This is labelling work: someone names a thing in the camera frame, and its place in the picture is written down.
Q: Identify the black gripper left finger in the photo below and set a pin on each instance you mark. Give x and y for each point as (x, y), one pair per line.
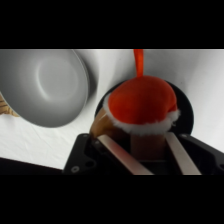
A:
(123, 156)

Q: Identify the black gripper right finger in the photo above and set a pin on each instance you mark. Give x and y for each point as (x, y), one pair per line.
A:
(181, 155)

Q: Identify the potato plush with santa hat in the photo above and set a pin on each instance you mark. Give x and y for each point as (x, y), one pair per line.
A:
(141, 100)

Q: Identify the grey bowl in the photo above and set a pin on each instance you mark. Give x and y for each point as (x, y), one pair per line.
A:
(43, 86)

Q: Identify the tan striped plush toy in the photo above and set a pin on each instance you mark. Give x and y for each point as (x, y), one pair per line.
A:
(6, 108)

